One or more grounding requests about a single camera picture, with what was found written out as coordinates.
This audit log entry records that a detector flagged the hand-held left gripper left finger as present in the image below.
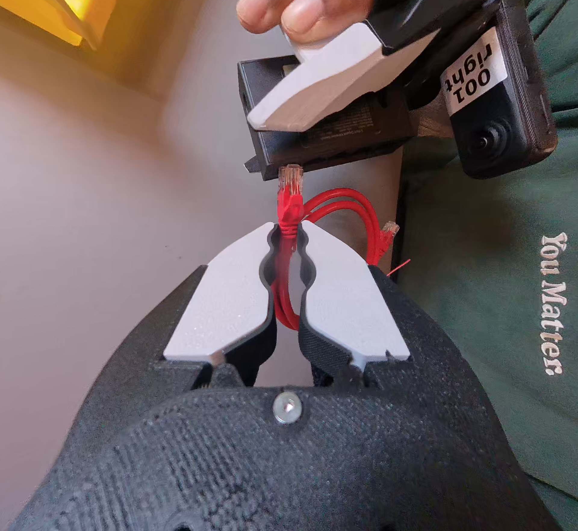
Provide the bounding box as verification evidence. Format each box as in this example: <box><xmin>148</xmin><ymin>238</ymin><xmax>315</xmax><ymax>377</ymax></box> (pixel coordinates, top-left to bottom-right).
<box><xmin>163</xmin><ymin>222</ymin><xmax>277</xmax><ymax>374</ymax></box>

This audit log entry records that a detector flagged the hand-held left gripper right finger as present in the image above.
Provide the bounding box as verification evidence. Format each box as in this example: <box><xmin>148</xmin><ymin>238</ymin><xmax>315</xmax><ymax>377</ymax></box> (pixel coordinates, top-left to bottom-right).
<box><xmin>298</xmin><ymin>220</ymin><xmax>412</xmax><ymax>372</ymax></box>

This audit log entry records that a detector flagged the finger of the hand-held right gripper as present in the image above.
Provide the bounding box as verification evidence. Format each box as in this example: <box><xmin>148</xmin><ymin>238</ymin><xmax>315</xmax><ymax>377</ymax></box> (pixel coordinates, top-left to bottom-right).
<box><xmin>247</xmin><ymin>22</ymin><xmax>442</xmax><ymax>133</ymax></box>

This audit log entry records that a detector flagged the black network switch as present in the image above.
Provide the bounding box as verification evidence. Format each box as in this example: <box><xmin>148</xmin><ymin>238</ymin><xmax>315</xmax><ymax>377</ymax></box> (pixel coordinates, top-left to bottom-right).
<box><xmin>237</xmin><ymin>55</ymin><xmax>416</xmax><ymax>182</ymax></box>

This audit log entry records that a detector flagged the red ethernet cable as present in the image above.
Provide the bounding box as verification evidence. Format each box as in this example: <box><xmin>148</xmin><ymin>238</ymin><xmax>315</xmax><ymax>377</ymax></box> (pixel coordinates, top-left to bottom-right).
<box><xmin>275</xmin><ymin>163</ymin><xmax>402</xmax><ymax>331</ymax></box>

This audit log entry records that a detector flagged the person in green shirt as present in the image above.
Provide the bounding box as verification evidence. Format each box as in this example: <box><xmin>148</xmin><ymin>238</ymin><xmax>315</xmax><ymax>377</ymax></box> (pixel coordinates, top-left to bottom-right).
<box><xmin>396</xmin><ymin>0</ymin><xmax>578</xmax><ymax>504</ymax></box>

